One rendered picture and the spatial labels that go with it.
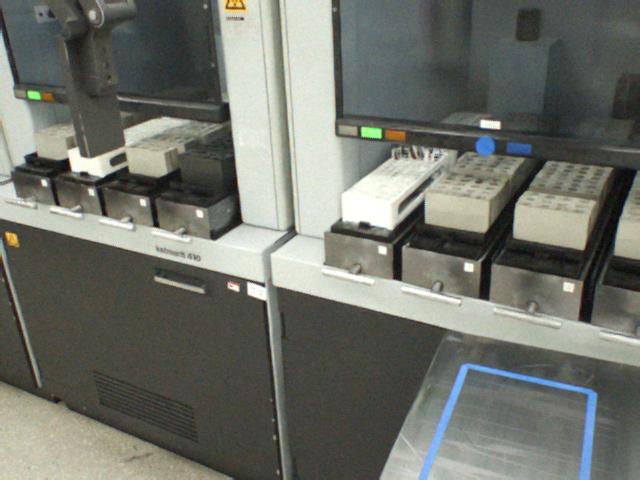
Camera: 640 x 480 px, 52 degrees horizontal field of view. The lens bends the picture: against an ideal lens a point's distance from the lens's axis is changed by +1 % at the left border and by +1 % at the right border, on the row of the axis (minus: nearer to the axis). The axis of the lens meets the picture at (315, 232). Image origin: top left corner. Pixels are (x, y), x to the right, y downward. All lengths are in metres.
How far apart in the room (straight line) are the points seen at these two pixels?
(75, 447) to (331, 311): 1.05
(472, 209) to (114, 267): 0.86
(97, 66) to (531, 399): 0.58
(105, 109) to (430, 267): 0.79
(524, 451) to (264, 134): 0.80
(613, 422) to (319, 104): 0.72
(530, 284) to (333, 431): 0.57
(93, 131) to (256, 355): 1.07
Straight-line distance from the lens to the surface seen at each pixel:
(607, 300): 1.06
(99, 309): 1.72
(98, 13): 0.37
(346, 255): 1.18
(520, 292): 1.09
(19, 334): 2.07
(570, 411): 0.78
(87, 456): 2.04
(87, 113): 0.40
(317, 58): 1.19
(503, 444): 0.72
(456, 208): 1.14
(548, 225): 1.11
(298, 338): 1.34
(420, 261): 1.12
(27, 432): 2.19
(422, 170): 1.30
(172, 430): 1.79
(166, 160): 1.47
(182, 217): 1.38
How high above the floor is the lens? 1.31
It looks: 25 degrees down
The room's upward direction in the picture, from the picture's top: 3 degrees counter-clockwise
